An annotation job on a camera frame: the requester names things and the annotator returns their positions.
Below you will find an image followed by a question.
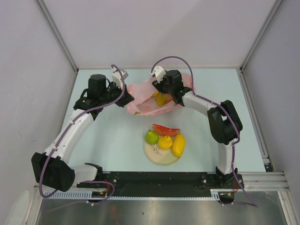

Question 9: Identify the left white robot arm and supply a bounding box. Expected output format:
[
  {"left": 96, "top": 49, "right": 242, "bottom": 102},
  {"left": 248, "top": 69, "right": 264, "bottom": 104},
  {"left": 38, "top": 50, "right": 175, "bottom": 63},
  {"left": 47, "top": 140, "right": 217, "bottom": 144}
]
[{"left": 31, "top": 70, "right": 134, "bottom": 192}]

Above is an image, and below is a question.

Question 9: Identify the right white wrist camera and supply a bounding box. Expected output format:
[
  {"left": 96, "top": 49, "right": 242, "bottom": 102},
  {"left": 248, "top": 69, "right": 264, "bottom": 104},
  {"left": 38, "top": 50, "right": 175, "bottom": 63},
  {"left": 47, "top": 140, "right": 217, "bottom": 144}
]
[{"left": 150, "top": 66, "right": 166, "bottom": 83}]

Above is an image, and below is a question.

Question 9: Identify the green fake pear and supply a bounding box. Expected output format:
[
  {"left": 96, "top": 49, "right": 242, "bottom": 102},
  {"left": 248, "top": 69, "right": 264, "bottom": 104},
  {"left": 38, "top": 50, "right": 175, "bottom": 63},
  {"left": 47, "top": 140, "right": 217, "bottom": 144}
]
[{"left": 144, "top": 130, "right": 159, "bottom": 145}]

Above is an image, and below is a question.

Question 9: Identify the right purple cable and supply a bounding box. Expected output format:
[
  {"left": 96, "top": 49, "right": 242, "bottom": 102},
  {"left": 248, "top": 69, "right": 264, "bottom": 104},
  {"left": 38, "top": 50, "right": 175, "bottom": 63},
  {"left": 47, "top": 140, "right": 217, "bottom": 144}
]
[{"left": 151, "top": 56, "right": 258, "bottom": 208}]

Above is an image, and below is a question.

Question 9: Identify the red watermelon slice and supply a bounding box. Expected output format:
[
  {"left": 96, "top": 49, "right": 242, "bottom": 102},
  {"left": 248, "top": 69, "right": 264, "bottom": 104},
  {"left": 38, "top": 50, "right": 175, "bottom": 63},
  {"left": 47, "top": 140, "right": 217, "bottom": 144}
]
[{"left": 152, "top": 124, "right": 181, "bottom": 137}]

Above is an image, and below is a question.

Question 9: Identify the round cream plate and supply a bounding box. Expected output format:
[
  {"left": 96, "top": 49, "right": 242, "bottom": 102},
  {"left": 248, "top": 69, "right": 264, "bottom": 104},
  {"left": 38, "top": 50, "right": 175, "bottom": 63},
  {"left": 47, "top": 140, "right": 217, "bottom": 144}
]
[{"left": 144, "top": 142, "right": 180, "bottom": 166}]

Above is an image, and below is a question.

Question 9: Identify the yellow fake fruit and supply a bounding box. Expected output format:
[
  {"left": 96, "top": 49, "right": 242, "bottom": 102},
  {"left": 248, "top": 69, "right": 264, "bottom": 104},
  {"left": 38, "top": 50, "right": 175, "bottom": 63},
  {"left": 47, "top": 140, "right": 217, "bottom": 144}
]
[{"left": 156, "top": 93, "right": 168, "bottom": 106}]

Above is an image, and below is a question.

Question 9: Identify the yellow fake mango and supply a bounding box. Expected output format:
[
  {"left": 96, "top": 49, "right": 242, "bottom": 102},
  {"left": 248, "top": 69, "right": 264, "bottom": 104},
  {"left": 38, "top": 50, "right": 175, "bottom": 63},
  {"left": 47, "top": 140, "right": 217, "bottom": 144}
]
[{"left": 172, "top": 134, "right": 186, "bottom": 158}]

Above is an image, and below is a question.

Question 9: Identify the purple cable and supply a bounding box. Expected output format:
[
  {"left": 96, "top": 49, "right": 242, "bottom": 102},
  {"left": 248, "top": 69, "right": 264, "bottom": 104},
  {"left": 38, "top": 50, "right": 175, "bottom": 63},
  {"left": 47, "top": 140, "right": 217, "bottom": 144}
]
[
  {"left": 38, "top": 64, "right": 126, "bottom": 213},
  {"left": 151, "top": 56, "right": 258, "bottom": 208}
]

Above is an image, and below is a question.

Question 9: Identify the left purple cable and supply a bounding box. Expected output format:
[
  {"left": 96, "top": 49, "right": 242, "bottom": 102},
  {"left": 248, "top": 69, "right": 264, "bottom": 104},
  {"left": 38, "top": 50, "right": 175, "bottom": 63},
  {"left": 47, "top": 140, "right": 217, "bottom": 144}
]
[{"left": 38, "top": 64, "right": 126, "bottom": 213}]

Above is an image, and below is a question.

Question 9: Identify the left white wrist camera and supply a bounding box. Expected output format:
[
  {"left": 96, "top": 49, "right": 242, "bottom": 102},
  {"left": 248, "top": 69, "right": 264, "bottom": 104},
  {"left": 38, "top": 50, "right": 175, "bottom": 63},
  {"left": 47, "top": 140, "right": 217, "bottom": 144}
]
[{"left": 111, "top": 65, "right": 128, "bottom": 90}]

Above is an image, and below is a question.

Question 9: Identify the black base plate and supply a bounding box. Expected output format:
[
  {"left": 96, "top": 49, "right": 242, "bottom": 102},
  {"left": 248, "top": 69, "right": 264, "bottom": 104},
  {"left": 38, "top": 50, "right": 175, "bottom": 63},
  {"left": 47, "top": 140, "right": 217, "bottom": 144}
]
[{"left": 76, "top": 171, "right": 244, "bottom": 204}]

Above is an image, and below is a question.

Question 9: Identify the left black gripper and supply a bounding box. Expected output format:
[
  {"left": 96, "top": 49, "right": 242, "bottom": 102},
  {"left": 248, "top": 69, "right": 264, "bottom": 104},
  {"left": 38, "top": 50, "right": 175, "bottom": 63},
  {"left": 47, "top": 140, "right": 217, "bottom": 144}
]
[{"left": 99, "top": 81, "right": 134, "bottom": 107}]

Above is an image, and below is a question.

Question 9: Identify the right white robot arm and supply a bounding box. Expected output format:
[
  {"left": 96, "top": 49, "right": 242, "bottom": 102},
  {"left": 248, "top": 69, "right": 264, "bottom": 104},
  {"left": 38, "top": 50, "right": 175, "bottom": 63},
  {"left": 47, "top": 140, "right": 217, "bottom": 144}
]
[{"left": 151, "top": 66, "right": 243, "bottom": 188}]

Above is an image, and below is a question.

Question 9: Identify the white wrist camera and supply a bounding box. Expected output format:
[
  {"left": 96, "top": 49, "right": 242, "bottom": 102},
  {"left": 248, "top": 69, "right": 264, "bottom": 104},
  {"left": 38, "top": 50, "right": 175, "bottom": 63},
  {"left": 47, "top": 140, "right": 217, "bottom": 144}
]
[
  {"left": 150, "top": 66, "right": 166, "bottom": 83},
  {"left": 111, "top": 65, "right": 128, "bottom": 90}
]

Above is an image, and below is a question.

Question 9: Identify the white slotted cable duct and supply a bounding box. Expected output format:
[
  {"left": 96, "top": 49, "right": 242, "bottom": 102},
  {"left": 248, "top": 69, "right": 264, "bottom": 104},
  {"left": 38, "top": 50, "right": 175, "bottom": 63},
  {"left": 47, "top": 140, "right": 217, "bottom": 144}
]
[{"left": 49, "top": 190, "right": 220, "bottom": 201}]

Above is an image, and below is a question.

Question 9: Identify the yellow fake lemon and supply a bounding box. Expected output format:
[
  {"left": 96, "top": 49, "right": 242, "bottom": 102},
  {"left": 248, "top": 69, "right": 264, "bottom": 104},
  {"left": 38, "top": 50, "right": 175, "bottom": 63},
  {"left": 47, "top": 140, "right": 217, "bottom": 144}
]
[{"left": 157, "top": 135, "right": 173, "bottom": 150}]

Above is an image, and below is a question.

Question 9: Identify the pink plastic bag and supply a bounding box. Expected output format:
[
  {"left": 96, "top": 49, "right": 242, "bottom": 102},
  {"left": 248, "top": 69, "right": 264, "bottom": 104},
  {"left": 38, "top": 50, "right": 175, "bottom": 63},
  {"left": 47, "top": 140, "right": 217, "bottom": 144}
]
[{"left": 126, "top": 71, "right": 180, "bottom": 116}]

